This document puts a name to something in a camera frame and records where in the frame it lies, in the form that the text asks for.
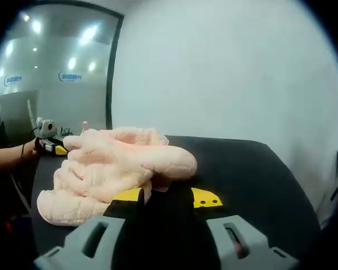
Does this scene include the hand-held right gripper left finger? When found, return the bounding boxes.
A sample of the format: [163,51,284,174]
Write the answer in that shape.
[33,187,145,270]

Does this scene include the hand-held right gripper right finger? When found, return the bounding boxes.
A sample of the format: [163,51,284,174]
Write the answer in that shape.
[190,187,301,270]

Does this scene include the pink fluffy towel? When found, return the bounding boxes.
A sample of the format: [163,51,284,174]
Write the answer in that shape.
[36,127,198,227]

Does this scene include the black partition frame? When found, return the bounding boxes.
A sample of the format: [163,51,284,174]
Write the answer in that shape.
[103,4,125,131]

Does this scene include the black table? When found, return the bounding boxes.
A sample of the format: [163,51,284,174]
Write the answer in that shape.
[30,134,322,270]

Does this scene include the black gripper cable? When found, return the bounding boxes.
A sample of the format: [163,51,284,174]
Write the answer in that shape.
[19,127,39,160]

